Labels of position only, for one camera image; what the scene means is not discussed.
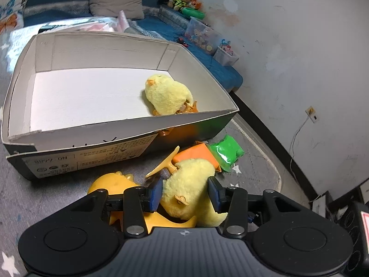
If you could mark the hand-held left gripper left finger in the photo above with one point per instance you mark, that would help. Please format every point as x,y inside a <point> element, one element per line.
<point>155,194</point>

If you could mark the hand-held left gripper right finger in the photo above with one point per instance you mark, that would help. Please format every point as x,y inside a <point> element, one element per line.
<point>215,192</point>

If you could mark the yellow chick plush toy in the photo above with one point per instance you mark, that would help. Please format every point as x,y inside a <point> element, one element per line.
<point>192,187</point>
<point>168,96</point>

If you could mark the cardboard box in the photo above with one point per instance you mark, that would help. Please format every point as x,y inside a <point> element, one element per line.
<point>86,92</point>

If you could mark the yellow plastic duck toy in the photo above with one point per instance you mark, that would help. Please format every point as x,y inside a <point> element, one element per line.
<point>115,184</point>

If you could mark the green packet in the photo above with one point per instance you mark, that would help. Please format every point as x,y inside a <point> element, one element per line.
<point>226,151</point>

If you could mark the grey star rug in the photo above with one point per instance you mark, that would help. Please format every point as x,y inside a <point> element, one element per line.
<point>253,173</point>

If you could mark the orange packet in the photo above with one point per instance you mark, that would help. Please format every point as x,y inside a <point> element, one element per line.
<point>196,153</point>

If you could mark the white power adapter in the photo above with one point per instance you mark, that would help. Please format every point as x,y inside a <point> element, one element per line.
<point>322,205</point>

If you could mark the blue mattress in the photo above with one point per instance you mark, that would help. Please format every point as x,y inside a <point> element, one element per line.
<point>207,63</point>

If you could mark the small clear storage bin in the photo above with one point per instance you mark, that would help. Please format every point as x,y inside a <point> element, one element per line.
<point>226,54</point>

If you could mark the black speaker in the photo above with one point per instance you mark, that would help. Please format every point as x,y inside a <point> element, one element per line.
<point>353,225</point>

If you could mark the large clear toy bin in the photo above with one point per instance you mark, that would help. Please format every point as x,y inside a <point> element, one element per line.
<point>201,34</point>

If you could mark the pink plastic bag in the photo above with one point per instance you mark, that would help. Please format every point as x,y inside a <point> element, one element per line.
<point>124,21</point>

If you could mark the green plastic toy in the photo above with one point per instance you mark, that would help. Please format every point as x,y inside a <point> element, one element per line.
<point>193,13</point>

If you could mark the grey pillow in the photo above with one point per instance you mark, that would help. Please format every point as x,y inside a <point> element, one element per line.
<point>115,1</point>

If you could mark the butterfly patterned cushion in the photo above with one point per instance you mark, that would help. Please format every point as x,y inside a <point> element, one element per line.
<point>11,3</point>

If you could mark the wall socket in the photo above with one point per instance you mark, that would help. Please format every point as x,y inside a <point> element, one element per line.
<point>311,114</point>

